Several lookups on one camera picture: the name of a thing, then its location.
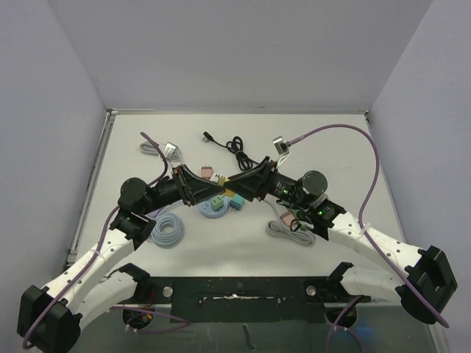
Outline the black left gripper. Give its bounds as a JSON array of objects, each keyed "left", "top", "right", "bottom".
[{"left": 141, "top": 164, "right": 225, "bottom": 215}]

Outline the mint green charger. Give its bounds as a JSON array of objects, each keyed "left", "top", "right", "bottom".
[{"left": 210, "top": 196, "right": 224, "bottom": 211}]

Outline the yellow charger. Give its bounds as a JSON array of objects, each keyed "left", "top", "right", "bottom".
[{"left": 218, "top": 177, "right": 235, "bottom": 197}]

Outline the teal charger dark base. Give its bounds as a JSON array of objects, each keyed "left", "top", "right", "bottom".
[{"left": 229, "top": 194, "right": 245, "bottom": 211}]

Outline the small pink charger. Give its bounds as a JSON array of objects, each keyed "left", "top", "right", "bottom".
[{"left": 280, "top": 211, "right": 297, "bottom": 228}]

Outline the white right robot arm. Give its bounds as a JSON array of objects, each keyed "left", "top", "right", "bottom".
[{"left": 221, "top": 159, "right": 457, "bottom": 327}]

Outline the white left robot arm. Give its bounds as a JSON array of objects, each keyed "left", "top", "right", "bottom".
[{"left": 17, "top": 165, "right": 224, "bottom": 352}]

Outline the pink charger near strip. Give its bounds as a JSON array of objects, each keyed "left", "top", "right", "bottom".
[{"left": 200, "top": 165, "right": 213, "bottom": 180}]

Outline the round blue power socket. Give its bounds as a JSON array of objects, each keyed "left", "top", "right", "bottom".
[{"left": 197, "top": 199, "right": 229, "bottom": 219}]

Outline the white USB power strip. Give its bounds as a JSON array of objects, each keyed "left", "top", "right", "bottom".
[{"left": 210, "top": 173, "right": 227, "bottom": 183}]

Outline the black coiled power cord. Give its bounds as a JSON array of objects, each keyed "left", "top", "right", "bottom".
[{"left": 200, "top": 131, "right": 266, "bottom": 174}]

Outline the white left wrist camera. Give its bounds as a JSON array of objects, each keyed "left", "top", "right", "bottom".
[{"left": 162, "top": 142, "right": 181, "bottom": 162}]

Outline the coiled blue power cord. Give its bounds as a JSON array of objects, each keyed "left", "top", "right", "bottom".
[{"left": 151, "top": 211, "right": 185, "bottom": 250}]

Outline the white coiled strip cord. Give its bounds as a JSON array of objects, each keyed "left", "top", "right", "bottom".
[{"left": 265, "top": 198, "right": 317, "bottom": 248}]

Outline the grey cable bundle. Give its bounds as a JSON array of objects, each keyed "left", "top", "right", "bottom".
[{"left": 139, "top": 140, "right": 165, "bottom": 157}]

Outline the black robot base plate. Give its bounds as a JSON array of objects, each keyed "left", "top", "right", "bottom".
[{"left": 123, "top": 277, "right": 354, "bottom": 324}]

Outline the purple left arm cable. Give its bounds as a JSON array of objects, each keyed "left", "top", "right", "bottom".
[{"left": 21, "top": 131, "right": 191, "bottom": 349}]

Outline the aluminium frame rail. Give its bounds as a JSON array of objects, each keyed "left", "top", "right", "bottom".
[{"left": 28, "top": 331, "right": 52, "bottom": 352}]

